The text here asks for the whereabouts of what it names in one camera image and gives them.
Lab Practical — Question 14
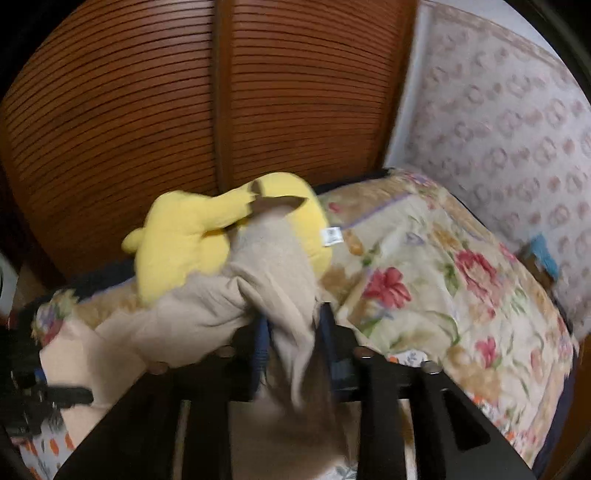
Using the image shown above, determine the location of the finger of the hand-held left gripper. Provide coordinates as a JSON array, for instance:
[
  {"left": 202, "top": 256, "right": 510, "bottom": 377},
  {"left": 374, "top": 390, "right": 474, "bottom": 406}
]
[{"left": 46, "top": 385, "right": 95, "bottom": 409}]

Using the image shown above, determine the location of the brown louvered wooden wardrobe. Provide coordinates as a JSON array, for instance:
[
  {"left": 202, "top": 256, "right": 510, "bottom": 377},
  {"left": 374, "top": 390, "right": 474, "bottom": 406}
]
[{"left": 0, "top": 0, "right": 419, "bottom": 287}]

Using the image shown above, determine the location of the circle patterned sheer curtain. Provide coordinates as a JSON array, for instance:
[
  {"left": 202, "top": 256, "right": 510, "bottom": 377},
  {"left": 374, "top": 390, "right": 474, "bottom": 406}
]
[{"left": 385, "top": 2, "right": 591, "bottom": 340}]

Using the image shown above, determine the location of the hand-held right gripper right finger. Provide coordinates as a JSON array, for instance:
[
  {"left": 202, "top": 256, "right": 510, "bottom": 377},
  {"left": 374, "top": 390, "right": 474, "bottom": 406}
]
[{"left": 318, "top": 302, "right": 536, "bottom": 480}]

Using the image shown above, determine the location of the peach printed t-shirt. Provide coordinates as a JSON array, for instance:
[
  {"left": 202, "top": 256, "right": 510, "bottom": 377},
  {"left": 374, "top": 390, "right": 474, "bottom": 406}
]
[{"left": 39, "top": 212, "right": 352, "bottom": 480}]

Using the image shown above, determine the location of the floral blanket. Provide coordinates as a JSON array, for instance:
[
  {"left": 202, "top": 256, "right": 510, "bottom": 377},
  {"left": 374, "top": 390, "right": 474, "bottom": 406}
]
[{"left": 32, "top": 168, "right": 578, "bottom": 462}]

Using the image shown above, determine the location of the cardboard box with blue contents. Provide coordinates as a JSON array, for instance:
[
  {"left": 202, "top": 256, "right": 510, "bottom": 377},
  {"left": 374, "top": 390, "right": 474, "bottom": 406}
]
[{"left": 519, "top": 234, "right": 561, "bottom": 287}]

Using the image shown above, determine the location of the orange fruit print bedsheet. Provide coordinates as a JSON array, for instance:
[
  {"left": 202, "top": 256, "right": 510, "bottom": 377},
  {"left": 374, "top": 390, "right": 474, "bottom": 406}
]
[{"left": 21, "top": 346, "right": 536, "bottom": 480}]

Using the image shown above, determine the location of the yellow plush toy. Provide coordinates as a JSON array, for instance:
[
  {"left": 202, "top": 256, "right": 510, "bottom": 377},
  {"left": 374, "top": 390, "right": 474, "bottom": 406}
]
[{"left": 121, "top": 172, "right": 345, "bottom": 308}]

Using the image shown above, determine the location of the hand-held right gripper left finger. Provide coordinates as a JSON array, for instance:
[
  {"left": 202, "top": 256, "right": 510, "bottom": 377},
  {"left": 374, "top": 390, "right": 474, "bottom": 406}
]
[{"left": 55, "top": 314, "right": 273, "bottom": 480}]

